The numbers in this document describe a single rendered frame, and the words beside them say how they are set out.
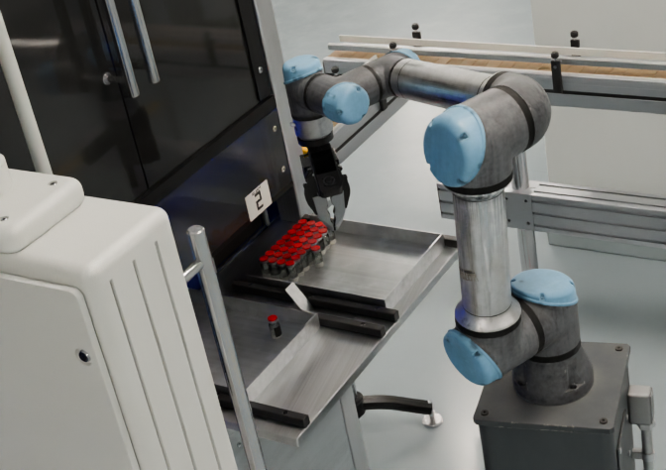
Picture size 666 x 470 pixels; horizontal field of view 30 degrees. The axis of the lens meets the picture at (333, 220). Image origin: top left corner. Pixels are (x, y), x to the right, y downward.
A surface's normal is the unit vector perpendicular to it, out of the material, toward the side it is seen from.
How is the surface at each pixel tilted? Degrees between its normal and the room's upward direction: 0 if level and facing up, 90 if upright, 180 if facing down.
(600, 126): 90
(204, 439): 90
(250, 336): 0
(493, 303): 94
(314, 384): 0
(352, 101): 90
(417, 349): 0
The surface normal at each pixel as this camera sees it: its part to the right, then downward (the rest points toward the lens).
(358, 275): -0.18, -0.86
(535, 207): -0.51, 0.50
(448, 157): -0.80, 0.30
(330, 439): 0.84, 0.12
